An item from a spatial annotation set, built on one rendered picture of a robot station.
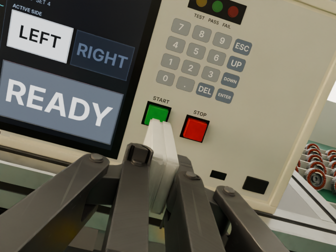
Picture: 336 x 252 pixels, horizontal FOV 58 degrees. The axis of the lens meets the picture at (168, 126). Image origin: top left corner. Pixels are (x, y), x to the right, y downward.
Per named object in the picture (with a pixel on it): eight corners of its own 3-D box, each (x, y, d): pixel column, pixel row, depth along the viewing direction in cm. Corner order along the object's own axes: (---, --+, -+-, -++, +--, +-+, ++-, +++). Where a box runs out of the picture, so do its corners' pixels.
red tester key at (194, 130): (201, 142, 28) (207, 124, 28) (183, 137, 28) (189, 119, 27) (199, 138, 29) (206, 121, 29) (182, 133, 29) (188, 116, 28)
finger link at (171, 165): (165, 160, 15) (180, 164, 15) (161, 120, 21) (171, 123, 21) (148, 213, 15) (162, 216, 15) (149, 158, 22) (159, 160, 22)
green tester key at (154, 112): (163, 129, 28) (168, 111, 27) (143, 124, 27) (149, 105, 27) (162, 126, 29) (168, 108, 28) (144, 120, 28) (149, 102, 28)
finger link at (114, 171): (136, 217, 13) (69, 201, 13) (140, 168, 18) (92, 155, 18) (146, 188, 13) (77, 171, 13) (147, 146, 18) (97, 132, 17)
